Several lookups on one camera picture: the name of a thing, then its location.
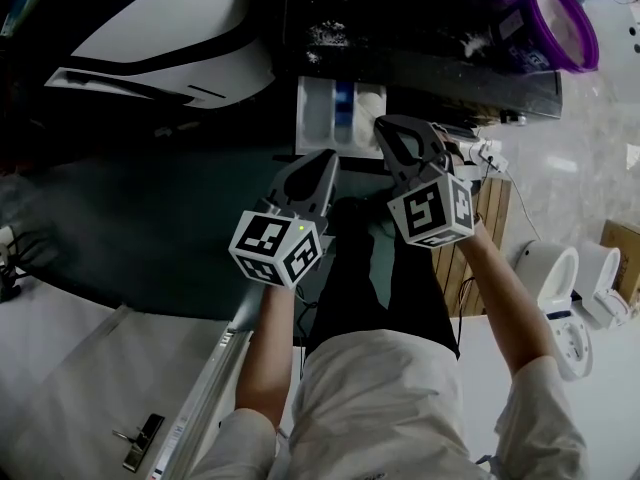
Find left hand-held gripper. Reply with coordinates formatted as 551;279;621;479
227;148;341;290

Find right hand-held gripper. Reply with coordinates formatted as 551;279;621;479
374;114;475;249

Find white plastic spoon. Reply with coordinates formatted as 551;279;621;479
355;91;385;122

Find white detergent drawer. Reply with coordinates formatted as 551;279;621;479
295;75;390;159

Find person's right forearm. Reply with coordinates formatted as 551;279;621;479
457;220;556;377

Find person's left forearm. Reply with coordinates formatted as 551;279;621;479
234;285;296;422

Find white power adapter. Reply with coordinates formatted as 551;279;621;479
474;140;510;174

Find wooden slat panel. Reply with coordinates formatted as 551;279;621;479
432;177;511;317

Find person's black trousers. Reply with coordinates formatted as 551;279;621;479
304;195;461;359

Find purple plastic bucket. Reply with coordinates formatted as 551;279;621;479
499;0;600;77

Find white toilet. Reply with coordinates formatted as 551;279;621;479
507;240;596;382
579;240;631;329

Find white black appliance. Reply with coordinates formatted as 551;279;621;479
44;0;276;112

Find person's white shirt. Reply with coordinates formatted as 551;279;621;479
189;330;591;480

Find brown cardboard box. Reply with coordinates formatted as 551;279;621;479
599;217;640;309

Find black metal stand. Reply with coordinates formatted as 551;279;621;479
0;225;31;304

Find silver door handle lock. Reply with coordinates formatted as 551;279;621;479
112;412;166;473

